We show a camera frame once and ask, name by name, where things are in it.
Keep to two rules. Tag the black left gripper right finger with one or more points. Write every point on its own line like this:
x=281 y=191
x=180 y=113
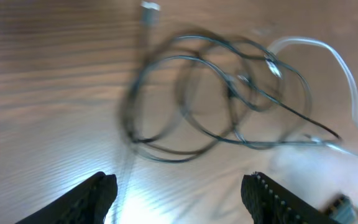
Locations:
x=270 y=203

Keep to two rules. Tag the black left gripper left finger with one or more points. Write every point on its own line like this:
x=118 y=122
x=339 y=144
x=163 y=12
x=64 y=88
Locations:
x=88 y=202

